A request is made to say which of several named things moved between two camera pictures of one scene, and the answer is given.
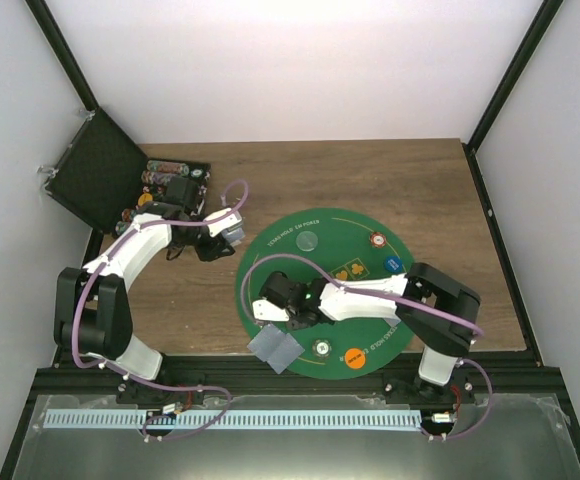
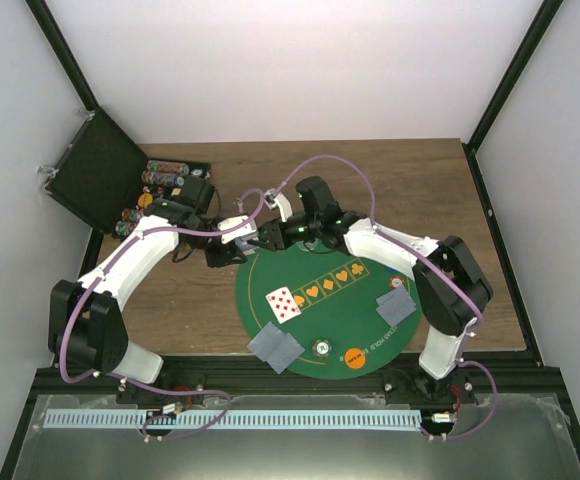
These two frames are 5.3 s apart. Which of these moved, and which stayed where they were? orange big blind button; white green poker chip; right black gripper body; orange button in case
Moved: right black gripper body
Stayed: white green poker chip; orange button in case; orange big blind button
